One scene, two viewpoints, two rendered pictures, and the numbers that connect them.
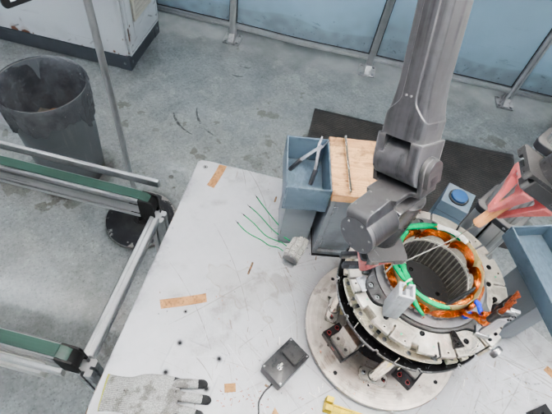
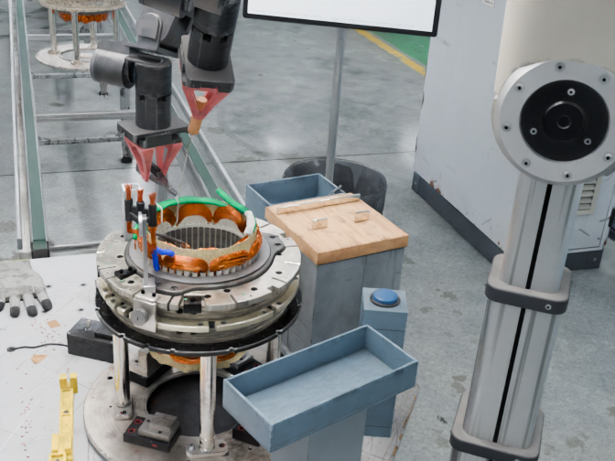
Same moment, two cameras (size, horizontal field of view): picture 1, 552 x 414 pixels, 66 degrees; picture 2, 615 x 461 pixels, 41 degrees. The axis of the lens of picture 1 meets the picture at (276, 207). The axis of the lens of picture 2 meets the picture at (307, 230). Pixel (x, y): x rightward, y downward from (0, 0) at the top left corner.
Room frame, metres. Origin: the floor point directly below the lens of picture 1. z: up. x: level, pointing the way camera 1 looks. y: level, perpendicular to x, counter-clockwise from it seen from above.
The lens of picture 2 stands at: (0.14, -1.44, 1.72)
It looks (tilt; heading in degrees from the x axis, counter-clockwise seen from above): 26 degrees down; 67
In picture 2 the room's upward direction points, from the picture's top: 4 degrees clockwise
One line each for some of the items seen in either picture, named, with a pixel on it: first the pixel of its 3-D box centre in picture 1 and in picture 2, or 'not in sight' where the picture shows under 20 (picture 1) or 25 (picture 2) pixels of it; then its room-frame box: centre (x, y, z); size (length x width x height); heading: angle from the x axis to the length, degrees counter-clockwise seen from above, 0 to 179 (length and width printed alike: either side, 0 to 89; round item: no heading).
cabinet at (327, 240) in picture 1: (354, 205); (329, 293); (0.72, -0.21, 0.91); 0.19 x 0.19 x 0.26; 8
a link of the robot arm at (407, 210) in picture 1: (397, 205); (150, 75); (0.40, -0.17, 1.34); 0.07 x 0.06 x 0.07; 139
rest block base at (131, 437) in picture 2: (410, 370); (152, 434); (0.34, -0.39, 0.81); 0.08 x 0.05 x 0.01; 143
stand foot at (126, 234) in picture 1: (141, 218); not in sight; (1.09, 0.64, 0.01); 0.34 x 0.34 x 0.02
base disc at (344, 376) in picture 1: (380, 328); (199, 402); (0.44, -0.32, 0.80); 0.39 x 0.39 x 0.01
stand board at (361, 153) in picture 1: (370, 171); (335, 226); (0.72, -0.21, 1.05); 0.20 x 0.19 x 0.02; 98
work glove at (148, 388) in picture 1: (155, 395); (21, 284); (0.18, 0.18, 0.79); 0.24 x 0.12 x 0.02; 87
